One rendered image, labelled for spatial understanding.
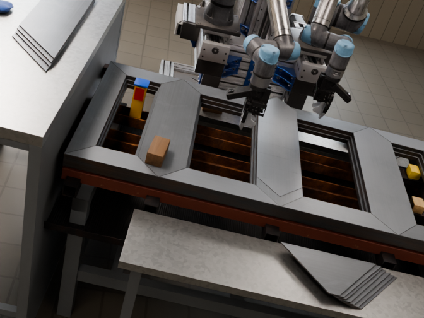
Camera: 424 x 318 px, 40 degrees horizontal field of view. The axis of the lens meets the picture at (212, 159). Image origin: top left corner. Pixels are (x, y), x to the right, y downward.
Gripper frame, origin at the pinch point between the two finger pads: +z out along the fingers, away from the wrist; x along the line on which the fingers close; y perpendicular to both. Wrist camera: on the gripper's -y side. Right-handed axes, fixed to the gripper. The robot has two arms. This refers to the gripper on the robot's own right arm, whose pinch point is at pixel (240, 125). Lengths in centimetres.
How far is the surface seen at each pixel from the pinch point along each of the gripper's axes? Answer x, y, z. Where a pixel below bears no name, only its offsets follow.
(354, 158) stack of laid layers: 11, 53, 8
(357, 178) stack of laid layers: -2, 53, 9
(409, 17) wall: 398, 183, 62
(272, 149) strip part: -1.6, 15.2, 5.9
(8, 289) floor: -29, -79, 93
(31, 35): 2, -86, -15
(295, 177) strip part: -17.3, 24.5, 5.9
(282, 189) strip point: -26.9, 19.0, 5.9
